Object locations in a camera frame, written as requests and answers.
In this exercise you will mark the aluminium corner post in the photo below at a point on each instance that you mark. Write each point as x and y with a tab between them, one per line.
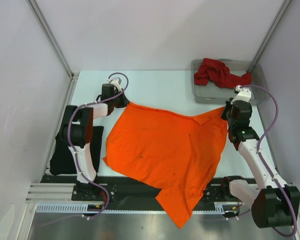
43	23
271	31

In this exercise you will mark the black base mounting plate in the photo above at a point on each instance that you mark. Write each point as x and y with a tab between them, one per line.
126	194

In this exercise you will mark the folded black t-shirt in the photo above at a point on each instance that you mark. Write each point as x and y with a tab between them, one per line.
62	161

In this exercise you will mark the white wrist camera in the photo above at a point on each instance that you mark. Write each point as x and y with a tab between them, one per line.
116	82
242	94

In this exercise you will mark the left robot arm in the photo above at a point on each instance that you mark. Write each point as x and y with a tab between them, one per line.
76	128

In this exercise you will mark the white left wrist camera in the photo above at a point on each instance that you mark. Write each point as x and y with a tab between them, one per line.
116	82

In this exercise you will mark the clear plastic bin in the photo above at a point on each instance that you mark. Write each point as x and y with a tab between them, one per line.
211	94

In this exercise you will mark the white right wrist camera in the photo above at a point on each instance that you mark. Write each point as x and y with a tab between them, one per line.
242	94

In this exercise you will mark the red t-shirt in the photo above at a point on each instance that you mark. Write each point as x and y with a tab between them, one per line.
217	72

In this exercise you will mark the white slotted cable duct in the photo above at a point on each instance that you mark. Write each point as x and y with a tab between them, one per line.
86	208

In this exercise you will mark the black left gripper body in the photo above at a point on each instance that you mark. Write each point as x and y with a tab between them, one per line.
115	101

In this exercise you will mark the orange t-shirt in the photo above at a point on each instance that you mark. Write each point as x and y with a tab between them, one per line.
177	154

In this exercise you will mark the right aluminium corner post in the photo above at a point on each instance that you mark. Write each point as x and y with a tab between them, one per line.
271	31

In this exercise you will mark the left aluminium corner post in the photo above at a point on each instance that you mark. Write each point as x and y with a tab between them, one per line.
43	23

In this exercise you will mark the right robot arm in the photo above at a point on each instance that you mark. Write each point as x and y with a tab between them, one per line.
273	203

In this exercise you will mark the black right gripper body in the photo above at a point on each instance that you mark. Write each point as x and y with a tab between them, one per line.
228	113

